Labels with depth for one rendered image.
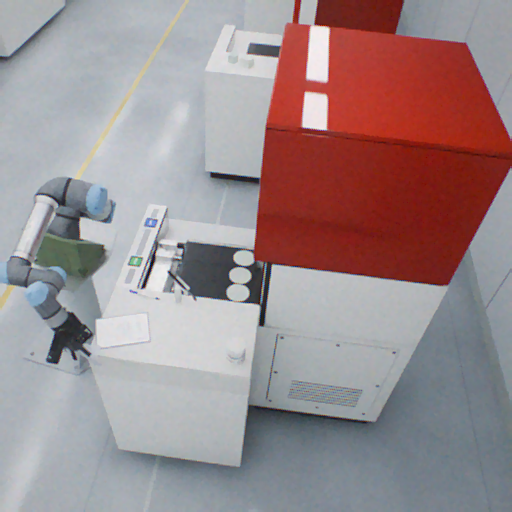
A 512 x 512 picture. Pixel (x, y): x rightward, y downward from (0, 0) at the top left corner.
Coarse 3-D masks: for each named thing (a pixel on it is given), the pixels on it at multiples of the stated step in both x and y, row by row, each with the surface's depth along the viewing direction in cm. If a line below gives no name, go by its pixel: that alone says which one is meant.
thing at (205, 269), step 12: (192, 252) 233; (204, 252) 234; (216, 252) 234; (228, 252) 235; (252, 252) 236; (192, 264) 228; (204, 264) 228; (216, 264) 229; (228, 264) 229; (252, 264) 230; (180, 276) 222; (192, 276) 223; (204, 276) 223; (216, 276) 224; (228, 276) 224; (252, 276) 225; (192, 288) 218; (204, 288) 219; (216, 288) 219; (252, 288) 220; (228, 300) 215
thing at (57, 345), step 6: (60, 330) 167; (54, 336) 167; (60, 336) 165; (66, 336) 167; (54, 342) 166; (60, 342) 165; (54, 348) 165; (60, 348) 165; (48, 354) 165; (54, 354) 164; (60, 354) 165; (48, 360) 164; (54, 360) 164
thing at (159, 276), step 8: (160, 248) 237; (176, 248) 238; (160, 264) 229; (168, 264) 230; (152, 272) 226; (160, 272) 226; (152, 280) 222; (160, 280) 223; (152, 288) 219; (160, 288) 219
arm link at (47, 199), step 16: (64, 176) 188; (48, 192) 183; (32, 208) 180; (48, 208) 181; (32, 224) 175; (48, 224) 181; (32, 240) 173; (16, 256) 168; (32, 256) 172; (0, 272) 164; (16, 272) 165
